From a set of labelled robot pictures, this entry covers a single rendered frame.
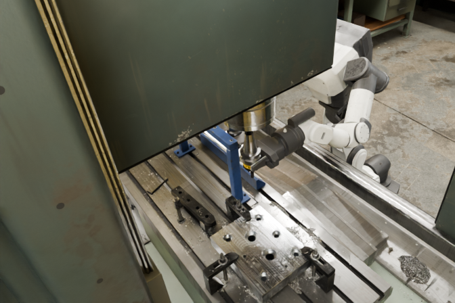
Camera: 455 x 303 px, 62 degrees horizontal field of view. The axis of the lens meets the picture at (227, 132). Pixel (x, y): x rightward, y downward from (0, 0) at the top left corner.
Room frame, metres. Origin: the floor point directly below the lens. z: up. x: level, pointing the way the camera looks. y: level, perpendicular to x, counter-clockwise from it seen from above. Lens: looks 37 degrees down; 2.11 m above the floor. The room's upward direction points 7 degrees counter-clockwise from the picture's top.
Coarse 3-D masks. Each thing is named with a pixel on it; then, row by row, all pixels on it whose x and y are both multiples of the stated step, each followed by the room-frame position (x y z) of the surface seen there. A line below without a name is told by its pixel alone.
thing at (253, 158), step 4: (240, 148) 0.90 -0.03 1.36; (260, 148) 0.89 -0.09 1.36; (240, 152) 0.88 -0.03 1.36; (260, 152) 0.88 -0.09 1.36; (240, 156) 0.89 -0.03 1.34; (244, 156) 0.86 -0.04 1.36; (248, 156) 0.86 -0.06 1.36; (252, 156) 0.86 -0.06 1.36; (256, 156) 0.86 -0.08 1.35; (260, 156) 0.87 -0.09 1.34; (248, 160) 0.86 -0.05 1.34; (252, 160) 0.86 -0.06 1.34; (256, 160) 0.86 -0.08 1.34
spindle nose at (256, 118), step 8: (264, 104) 0.82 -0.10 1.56; (272, 104) 0.84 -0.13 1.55; (248, 112) 0.81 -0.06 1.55; (256, 112) 0.81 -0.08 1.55; (264, 112) 0.82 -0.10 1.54; (272, 112) 0.84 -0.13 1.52; (232, 120) 0.82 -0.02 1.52; (240, 120) 0.81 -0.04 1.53; (248, 120) 0.81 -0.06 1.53; (256, 120) 0.81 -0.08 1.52; (264, 120) 0.82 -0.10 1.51; (272, 120) 0.84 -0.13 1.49; (232, 128) 0.83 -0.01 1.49; (240, 128) 0.82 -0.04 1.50; (248, 128) 0.81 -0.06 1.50; (256, 128) 0.81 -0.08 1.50
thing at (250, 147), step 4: (244, 132) 0.89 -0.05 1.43; (252, 132) 0.89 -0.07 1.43; (244, 136) 0.88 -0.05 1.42; (248, 136) 0.87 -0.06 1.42; (252, 136) 0.88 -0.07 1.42; (244, 140) 0.88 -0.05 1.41; (248, 140) 0.87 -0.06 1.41; (252, 140) 0.87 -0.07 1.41; (244, 144) 0.88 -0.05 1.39; (248, 144) 0.87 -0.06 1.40; (252, 144) 0.87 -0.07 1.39; (256, 144) 0.89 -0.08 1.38; (244, 148) 0.88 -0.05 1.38; (248, 148) 0.87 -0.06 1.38; (252, 148) 0.87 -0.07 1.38; (256, 148) 0.88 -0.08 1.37; (244, 152) 0.88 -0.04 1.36; (248, 152) 0.87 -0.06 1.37; (252, 152) 0.87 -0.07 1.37; (256, 152) 0.87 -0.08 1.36
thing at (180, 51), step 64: (64, 0) 0.57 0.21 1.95; (128, 0) 0.62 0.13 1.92; (192, 0) 0.68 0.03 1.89; (256, 0) 0.76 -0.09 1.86; (320, 0) 0.85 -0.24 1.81; (128, 64) 0.60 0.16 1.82; (192, 64) 0.67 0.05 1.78; (256, 64) 0.75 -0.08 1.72; (320, 64) 0.86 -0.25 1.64; (128, 128) 0.59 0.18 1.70; (192, 128) 0.66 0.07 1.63
